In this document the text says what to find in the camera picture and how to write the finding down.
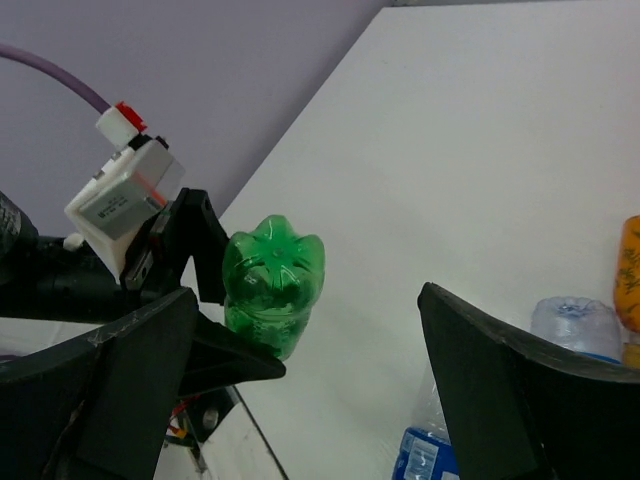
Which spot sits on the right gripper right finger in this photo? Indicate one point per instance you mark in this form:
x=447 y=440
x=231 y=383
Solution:
x=519 y=407

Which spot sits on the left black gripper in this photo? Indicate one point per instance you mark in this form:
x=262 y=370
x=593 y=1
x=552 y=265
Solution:
x=188 y=228

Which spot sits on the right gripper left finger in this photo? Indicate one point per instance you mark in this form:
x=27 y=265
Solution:
x=97 y=406

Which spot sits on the green plastic bottle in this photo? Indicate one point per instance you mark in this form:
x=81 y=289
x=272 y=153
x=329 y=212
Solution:
x=273 y=277

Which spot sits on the white cap water bottle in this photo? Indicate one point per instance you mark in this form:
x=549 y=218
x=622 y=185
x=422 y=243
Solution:
x=425 y=451

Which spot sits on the orange bottle near bin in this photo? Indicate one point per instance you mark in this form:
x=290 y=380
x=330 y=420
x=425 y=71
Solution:
x=626 y=289

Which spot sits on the blue cap water bottle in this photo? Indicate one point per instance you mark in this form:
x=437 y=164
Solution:
x=579 y=324

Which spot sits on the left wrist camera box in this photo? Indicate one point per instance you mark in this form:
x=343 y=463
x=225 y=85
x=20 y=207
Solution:
x=133 y=186

